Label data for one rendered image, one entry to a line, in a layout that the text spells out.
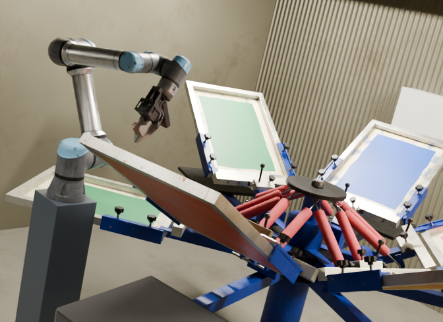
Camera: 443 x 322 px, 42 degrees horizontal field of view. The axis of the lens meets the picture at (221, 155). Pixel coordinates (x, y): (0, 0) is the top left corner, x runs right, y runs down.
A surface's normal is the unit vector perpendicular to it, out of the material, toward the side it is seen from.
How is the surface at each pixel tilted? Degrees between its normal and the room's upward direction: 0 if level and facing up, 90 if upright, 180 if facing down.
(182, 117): 90
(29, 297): 90
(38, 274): 90
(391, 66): 90
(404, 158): 32
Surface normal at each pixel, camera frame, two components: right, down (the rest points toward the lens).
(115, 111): 0.70, 0.32
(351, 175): -0.12, -0.77
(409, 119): -0.68, 0.03
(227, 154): 0.39, -0.64
